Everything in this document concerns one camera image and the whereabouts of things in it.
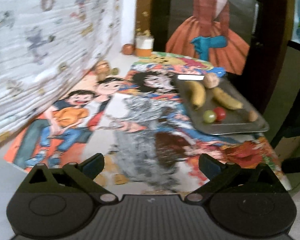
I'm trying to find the green grape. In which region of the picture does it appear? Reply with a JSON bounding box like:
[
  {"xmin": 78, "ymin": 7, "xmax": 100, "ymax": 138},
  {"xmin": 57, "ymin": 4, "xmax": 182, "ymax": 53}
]
[
  {"xmin": 111, "ymin": 68, "xmax": 120, "ymax": 75},
  {"xmin": 203, "ymin": 110, "xmax": 217, "ymax": 124}
]

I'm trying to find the red cherry tomato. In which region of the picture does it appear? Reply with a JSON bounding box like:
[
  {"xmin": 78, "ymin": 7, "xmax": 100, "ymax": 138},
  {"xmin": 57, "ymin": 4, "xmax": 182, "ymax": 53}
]
[{"xmin": 213, "ymin": 107, "xmax": 226, "ymax": 122}]

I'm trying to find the small brown longan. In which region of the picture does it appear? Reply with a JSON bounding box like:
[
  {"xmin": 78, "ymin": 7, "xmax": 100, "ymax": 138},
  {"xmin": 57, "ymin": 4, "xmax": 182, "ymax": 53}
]
[{"xmin": 248, "ymin": 110, "xmax": 258, "ymax": 122}]

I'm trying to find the spotted ripe banana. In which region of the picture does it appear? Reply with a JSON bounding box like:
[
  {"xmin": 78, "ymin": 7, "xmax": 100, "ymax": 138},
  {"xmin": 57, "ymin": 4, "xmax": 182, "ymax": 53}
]
[{"xmin": 212, "ymin": 87, "xmax": 243, "ymax": 110}]

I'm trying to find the yellow banana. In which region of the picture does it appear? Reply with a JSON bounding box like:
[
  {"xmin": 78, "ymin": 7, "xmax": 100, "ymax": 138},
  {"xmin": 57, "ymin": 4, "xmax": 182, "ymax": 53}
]
[{"xmin": 185, "ymin": 80, "xmax": 206, "ymax": 110}]

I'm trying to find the striped pepino melon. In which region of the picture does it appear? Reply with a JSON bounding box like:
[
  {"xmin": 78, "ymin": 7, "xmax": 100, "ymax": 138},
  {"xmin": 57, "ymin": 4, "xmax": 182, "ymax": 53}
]
[
  {"xmin": 203, "ymin": 73, "xmax": 219, "ymax": 89},
  {"xmin": 94, "ymin": 60, "xmax": 111, "ymax": 75}
]

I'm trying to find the small brown longan fruit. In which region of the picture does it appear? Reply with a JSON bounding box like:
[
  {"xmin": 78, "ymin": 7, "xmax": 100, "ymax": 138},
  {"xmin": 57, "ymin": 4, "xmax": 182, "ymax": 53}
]
[{"xmin": 97, "ymin": 73, "xmax": 107, "ymax": 82}]

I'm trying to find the metal tray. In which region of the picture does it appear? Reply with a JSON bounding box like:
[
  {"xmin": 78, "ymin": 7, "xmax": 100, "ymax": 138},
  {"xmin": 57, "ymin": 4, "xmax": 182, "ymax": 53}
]
[{"xmin": 173, "ymin": 74, "xmax": 269, "ymax": 135}]

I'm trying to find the grey haired character drawing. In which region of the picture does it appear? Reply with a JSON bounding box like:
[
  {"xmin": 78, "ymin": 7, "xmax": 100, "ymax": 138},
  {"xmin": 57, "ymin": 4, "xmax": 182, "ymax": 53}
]
[{"xmin": 93, "ymin": 90, "xmax": 292, "ymax": 196}]

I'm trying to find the striped pepino melon by cloth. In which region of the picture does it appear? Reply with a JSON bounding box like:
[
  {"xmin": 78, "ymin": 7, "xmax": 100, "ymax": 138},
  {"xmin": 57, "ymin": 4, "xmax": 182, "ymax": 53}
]
[{"xmin": 94, "ymin": 60, "xmax": 111, "ymax": 75}]

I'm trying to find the anime character drawing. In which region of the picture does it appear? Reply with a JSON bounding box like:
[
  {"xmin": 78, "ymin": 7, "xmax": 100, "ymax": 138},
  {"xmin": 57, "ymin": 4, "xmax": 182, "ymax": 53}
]
[{"xmin": 119, "ymin": 63, "xmax": 206, "ymax": 99}]

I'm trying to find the red apple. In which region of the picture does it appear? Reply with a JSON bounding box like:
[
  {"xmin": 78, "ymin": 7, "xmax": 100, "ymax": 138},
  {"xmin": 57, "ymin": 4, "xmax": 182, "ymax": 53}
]
[{"xmin": 121, "ymin": 43, "xmax": 135, "ymax": 55}]

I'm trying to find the orange dress woman poster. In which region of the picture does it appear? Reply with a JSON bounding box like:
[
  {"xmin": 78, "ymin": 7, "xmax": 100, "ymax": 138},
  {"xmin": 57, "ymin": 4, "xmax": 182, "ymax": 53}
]
[{"xmin": 165, "ymin": 0, "xmax": 250, "ymax": 75}]

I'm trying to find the white orange jar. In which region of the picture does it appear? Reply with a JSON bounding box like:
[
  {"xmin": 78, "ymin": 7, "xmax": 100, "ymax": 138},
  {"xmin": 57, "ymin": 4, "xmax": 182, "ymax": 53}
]
[{"xmin": 135, "ymin": 35, "xmax": 154, "ymax": 57}]

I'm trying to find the printed white cloth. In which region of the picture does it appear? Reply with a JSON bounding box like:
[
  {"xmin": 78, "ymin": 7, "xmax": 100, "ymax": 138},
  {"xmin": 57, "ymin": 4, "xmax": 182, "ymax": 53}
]
[{"xmin": 0, "ymin": 0, "xmax": 120, "ymax": 143}]

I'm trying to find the yellow flower sprig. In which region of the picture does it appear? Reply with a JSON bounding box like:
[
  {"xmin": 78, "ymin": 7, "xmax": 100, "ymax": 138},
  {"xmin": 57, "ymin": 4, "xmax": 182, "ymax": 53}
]
[{"xmin": 135, "ymin": 11, "xmax": 151, "ymax": 37}]

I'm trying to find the brown wooden post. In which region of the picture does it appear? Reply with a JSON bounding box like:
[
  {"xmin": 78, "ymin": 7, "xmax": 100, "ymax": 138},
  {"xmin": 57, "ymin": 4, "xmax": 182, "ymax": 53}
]
[{"xmin": 135, "ymin": 0, "xmax": 156, "ymax": 46}]

